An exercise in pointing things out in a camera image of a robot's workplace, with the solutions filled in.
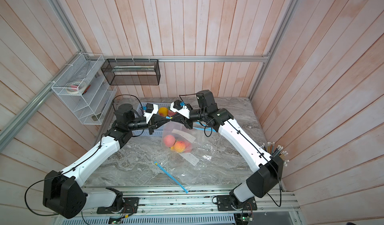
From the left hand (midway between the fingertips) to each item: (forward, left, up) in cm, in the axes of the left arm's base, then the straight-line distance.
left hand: (168, 121), depth 70 cm
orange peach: (-4, -5, -18) cm, 19 cm away
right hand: (+1, -2, +2) cm, 3 cm away
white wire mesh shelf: (+11, +42, -1) cm, 44 cm away
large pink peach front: (-2, +1, -16) cm, 16 cm away
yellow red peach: (-3, 0, -23) cm, 23 cm away
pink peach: (-3, -10, -22) cm, 24 cm away
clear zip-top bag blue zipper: (0, -3, -16) cm, 16 cm away
